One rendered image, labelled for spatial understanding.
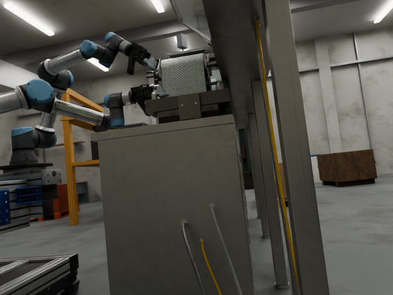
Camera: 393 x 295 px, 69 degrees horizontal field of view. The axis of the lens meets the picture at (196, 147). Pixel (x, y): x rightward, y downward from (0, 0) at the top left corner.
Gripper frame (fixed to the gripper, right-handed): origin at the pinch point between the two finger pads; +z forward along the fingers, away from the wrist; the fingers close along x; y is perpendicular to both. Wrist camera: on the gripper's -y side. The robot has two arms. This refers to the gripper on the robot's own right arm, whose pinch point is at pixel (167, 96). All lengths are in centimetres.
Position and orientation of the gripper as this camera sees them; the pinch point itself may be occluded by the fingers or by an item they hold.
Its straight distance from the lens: 158.3
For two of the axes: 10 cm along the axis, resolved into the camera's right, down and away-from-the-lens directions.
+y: -1.1, -9.9, 0.7
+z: 9.8, -1.2, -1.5
